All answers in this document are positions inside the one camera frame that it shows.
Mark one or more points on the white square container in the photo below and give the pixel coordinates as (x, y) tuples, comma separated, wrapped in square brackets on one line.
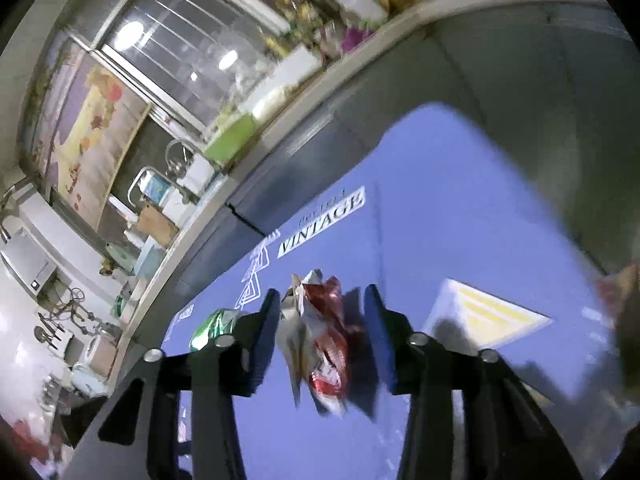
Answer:
[(197, 170)]

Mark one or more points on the white foam box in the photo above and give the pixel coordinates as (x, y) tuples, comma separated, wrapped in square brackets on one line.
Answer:
[(295, 70)]

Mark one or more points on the purple bag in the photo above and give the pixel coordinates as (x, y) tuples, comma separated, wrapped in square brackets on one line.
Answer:
[(352, 37)]

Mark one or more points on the red and silver snack wrapper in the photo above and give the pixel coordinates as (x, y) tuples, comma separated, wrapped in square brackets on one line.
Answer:
[(327, 340)]

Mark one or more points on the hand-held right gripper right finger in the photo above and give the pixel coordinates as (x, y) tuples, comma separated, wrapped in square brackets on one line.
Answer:
[(382, 345)]

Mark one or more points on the round brown basket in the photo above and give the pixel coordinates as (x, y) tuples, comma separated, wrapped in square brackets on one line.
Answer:
[(625, 310)]

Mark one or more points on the blue printed tablecloth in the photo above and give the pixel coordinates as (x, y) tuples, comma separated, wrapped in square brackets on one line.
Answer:
[(450, 200)]

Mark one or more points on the wooden board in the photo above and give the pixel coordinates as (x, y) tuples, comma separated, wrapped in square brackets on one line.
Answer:
[(157, 225)]

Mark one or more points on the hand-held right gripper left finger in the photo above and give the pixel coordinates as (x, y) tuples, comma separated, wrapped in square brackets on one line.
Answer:
[(265, 345)]

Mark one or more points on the blue and white detergent jug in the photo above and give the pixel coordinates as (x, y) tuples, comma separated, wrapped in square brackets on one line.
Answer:
[(155, 187)]

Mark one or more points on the chrome faucet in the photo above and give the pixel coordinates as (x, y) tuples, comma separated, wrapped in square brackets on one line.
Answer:
[(172, 144)]

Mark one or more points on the white plastic jug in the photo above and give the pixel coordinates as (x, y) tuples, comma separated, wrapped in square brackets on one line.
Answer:
[(357, 0)]

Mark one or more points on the green snack packet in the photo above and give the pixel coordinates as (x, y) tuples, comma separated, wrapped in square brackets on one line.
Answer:
[(210, 327)]

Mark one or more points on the barred glass window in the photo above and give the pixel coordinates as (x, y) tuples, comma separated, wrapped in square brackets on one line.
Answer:
[(175, 45)]

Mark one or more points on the fruit wall poster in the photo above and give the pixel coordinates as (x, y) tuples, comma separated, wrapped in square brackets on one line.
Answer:
[(90, 130)]

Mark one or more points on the green plastic tray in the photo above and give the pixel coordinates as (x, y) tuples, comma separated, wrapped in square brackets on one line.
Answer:
[(227, 137)]

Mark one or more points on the grey kitchen counter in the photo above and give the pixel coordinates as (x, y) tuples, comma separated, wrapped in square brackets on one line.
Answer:
[(475, 60)]

